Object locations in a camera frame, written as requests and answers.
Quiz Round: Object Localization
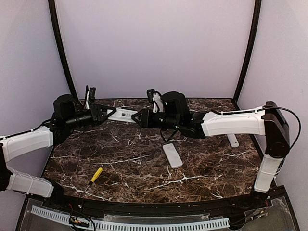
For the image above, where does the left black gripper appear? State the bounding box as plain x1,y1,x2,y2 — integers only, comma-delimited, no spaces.
64,103,116,130

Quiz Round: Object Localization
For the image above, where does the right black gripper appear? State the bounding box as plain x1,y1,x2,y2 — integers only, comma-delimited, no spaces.
131,108,180,130

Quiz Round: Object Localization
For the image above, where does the white remote with display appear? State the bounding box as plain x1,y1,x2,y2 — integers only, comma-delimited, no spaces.
108,108,138,123

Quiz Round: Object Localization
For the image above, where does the yellow handled screwdriver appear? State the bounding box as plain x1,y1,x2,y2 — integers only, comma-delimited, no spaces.
88,167,103,186

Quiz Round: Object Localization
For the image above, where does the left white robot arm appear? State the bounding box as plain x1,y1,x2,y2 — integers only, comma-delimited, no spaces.
0,94,116,210

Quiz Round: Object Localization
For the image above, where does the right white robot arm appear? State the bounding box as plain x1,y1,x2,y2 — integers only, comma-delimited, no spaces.
131,89,290,209

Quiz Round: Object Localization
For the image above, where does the white centre remote control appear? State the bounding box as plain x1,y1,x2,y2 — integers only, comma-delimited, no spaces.
163,143,183,168

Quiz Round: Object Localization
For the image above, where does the white remote control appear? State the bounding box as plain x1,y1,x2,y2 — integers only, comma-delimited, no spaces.
227,134,239,148
163,143,183,168

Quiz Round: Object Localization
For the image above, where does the white right remote control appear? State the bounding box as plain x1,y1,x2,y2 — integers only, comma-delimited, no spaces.
227,134,239,148

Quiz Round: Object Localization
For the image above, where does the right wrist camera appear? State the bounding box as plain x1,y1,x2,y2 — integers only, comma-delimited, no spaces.
147,89,164,113

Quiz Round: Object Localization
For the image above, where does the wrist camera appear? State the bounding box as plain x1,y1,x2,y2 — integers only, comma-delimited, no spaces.
83,85,96,111
147,89,164,113

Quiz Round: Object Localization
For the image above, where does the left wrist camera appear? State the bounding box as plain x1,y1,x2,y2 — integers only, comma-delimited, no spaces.
83,85,96,111

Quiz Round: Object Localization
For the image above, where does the left black frame post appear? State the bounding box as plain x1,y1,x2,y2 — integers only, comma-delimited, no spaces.
48,0,78,99

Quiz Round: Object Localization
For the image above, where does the black frame post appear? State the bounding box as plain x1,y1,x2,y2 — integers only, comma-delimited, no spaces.
232,0,262,104
48,0,78,99

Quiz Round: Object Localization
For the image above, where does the white slotted cable duct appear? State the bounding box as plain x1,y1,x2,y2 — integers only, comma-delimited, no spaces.
30,206,230,231

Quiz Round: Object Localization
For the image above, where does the black front table rail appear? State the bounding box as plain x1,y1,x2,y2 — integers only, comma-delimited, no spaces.
43,194,271,217

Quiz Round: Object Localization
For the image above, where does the right black frame post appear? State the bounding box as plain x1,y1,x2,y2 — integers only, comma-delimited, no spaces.
232,0,262,104

